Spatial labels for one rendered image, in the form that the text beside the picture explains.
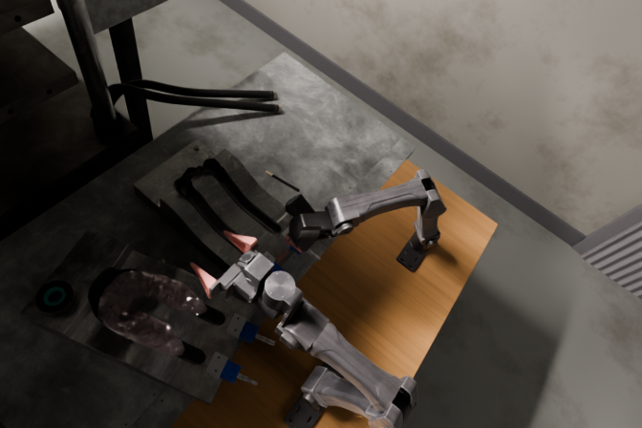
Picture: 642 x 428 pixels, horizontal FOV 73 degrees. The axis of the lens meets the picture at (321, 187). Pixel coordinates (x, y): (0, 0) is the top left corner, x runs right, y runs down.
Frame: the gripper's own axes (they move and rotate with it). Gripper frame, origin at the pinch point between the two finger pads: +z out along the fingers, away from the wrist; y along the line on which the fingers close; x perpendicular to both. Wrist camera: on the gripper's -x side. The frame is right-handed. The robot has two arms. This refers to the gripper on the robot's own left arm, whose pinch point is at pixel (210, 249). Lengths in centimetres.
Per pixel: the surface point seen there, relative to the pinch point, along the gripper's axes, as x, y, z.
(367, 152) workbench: 40, -81, -2
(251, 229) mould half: 31.1, -22.4, 5.8
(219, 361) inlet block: 31.8, 10.6, -12.6
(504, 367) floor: 122, -88, -112
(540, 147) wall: 75, -186, -65
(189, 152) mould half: 33, -31, 40
